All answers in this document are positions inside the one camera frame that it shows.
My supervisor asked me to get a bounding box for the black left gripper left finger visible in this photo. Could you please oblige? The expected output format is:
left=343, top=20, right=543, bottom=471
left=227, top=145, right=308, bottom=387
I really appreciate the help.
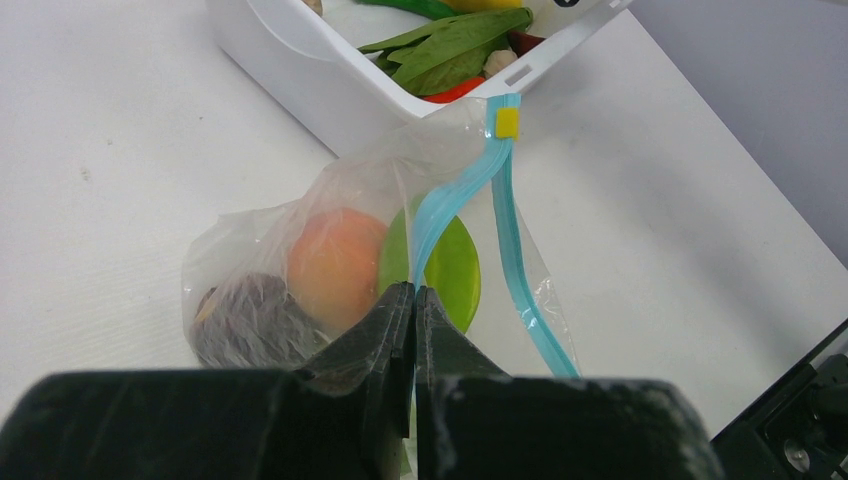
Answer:
left=1, top=283, right=416, bottom=479

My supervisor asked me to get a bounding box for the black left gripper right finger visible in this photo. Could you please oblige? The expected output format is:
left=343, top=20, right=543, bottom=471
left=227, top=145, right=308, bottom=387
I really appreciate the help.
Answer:
left=415, top=287, right=724, bottom=479

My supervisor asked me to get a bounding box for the dark red apple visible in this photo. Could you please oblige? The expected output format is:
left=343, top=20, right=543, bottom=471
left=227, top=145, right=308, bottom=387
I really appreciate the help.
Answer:
left=188, top=272, right=330, bottom=370

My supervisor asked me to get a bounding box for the green bell pepper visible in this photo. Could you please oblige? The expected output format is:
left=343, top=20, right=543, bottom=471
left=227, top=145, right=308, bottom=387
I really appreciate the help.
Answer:
left=376, top=209, right=482, bottom=334

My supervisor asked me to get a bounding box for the clear zip top bag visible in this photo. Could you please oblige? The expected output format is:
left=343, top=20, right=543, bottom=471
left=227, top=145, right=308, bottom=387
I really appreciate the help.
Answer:
left=182, top=94, right=580, bottom=378

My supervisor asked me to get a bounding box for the orange peach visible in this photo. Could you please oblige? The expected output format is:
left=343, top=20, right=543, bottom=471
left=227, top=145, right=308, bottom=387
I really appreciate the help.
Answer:
left=287, top=207, right=387, bottom=331

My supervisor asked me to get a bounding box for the beige garlic bulb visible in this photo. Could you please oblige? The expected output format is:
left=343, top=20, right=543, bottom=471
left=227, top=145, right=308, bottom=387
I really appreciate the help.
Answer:
left=303, top=0, right=323, bottom=17

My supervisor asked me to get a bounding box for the beige mushroom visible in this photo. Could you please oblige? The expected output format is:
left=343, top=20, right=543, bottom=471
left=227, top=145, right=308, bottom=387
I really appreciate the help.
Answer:
left=483, top=49, right=518, bottom=79

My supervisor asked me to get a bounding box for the white plastic bin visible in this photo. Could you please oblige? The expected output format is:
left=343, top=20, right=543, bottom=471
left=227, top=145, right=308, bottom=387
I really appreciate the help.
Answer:
left=206, top=1, right=629, bottom=156

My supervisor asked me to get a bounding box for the green leafy vegetable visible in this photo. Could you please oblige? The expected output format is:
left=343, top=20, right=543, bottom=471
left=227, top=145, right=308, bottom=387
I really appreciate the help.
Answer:
left=358, top=7, right=534, bottom=97

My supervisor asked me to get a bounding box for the dark red radish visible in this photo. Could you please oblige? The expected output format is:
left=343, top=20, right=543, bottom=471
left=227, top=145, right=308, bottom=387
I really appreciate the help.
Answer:
left=507, top=30, right=545, bottom=57

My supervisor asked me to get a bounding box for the green chili pepper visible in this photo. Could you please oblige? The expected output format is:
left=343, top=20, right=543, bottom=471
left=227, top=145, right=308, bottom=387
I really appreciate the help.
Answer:
left=358, top=0, right=459, bottom=20

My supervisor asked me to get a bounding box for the yellow mango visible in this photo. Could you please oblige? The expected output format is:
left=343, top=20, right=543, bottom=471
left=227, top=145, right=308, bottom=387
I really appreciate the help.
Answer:
left=443, top=0, right=523, bottom=14

